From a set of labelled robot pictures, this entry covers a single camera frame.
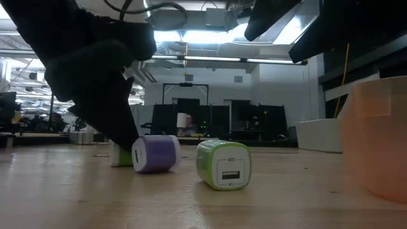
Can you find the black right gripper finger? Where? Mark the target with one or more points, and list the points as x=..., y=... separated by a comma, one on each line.
x=270, y=16
x=330, y=41

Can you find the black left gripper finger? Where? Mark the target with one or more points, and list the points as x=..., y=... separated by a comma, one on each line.
x=114, y=121

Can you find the green white USB charger cube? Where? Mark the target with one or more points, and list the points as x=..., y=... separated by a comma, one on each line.
x=222, y=168
x=122, y=159

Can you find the purple white USB charger cube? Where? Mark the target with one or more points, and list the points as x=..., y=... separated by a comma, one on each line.
x=159, y=154

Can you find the orange translucent plastic bin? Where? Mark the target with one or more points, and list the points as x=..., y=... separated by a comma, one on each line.
x=375, y=143

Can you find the grey panel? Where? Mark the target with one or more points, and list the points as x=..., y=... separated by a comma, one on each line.
x=143, y=119

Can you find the white shade silver table lamp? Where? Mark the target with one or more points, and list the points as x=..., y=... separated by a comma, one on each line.
x=81, y=138

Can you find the grey ceiling box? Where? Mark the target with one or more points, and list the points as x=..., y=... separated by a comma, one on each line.
x=215, y=17

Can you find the long ceiling light bar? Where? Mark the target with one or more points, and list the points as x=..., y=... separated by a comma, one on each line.
x=222, y=58

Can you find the white cylindrical object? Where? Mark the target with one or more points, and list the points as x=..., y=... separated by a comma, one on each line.
x=181, y=120

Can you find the black background robot arms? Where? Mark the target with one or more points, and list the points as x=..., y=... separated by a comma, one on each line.
x=41, y=122

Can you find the person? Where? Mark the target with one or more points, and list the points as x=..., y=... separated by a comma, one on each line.
x=190, y=128

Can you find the dark background monitor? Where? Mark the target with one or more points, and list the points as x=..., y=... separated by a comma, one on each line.
x=7, y=108

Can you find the white plastic storage bin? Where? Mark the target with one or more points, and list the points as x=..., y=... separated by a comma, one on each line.
x=318, y=136

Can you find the black curtain panels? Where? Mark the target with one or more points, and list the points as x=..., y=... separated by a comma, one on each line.
x=248, y=117

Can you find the silver ventilation duct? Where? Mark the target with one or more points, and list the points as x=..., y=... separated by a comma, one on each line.
x=299, y=28

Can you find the black pole frame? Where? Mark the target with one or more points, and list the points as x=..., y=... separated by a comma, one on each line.
x=51, y=108

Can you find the black station frame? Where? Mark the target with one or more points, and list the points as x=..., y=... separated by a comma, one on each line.
x=186, y=84

